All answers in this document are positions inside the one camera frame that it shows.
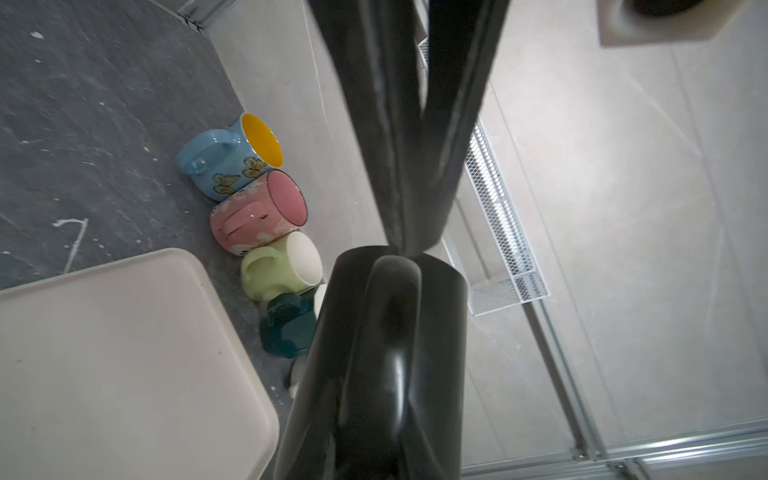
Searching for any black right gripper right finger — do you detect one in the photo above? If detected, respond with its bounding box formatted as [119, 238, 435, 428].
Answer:
[419, 1, 510, 251]

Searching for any pink ghost print mug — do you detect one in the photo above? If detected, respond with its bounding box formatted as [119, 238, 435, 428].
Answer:
[210, 170, 309, 256]

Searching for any white wire mesh basket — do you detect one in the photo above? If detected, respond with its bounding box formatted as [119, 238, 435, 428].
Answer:
[416, 35, 551, 317]

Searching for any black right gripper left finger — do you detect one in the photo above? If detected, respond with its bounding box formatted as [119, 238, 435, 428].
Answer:
[309, 1, 423, 255]

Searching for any beige plastic tray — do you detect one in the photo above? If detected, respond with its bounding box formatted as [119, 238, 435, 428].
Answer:
[1, 248, 279, 479]

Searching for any light green mug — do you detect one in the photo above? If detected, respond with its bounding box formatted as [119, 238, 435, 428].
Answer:
[240, 231, 323, 302]

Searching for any dark green mug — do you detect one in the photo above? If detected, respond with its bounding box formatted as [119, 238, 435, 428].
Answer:
[260, 284, 327, 359]

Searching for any blue mug yellow inside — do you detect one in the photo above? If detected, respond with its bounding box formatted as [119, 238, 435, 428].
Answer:
[176, 112, 284, 202]

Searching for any black mug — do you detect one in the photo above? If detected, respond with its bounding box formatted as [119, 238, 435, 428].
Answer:
[274, 246, 468, 479]

